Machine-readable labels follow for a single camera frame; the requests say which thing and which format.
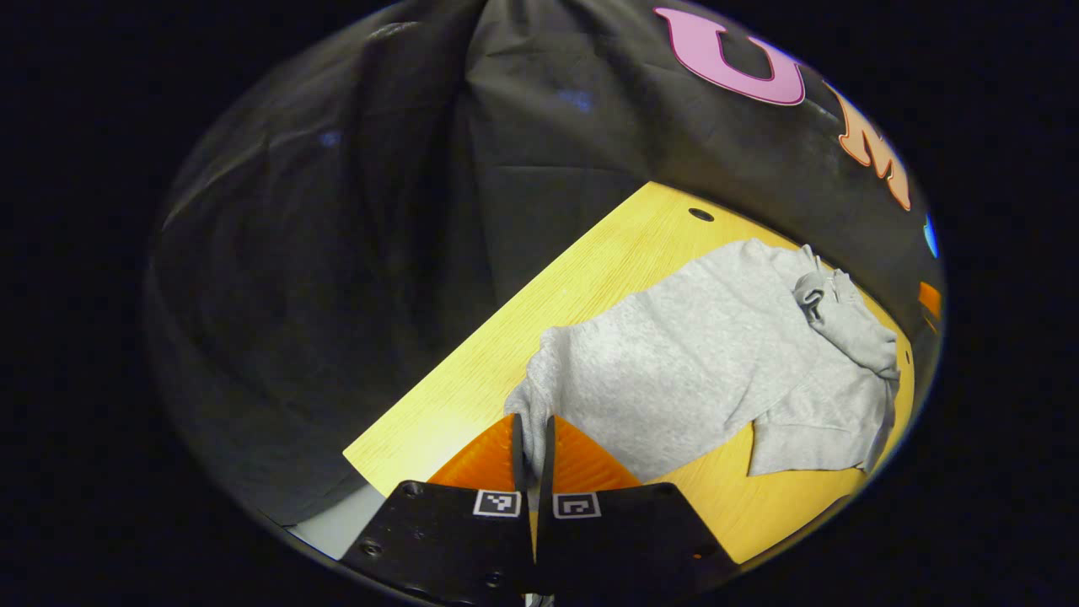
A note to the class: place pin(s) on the black backdrop cloth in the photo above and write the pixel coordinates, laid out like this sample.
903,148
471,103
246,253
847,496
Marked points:
337,295

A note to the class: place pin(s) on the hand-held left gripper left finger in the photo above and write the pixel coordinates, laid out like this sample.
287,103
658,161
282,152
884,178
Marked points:
518,459

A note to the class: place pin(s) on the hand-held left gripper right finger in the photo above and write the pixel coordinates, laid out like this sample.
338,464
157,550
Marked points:
546,472

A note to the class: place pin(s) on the grey zip-neck sweatshirt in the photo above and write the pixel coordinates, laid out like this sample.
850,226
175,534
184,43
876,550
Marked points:
674,362

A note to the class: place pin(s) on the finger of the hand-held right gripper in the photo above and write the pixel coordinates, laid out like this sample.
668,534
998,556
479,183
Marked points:
929,302

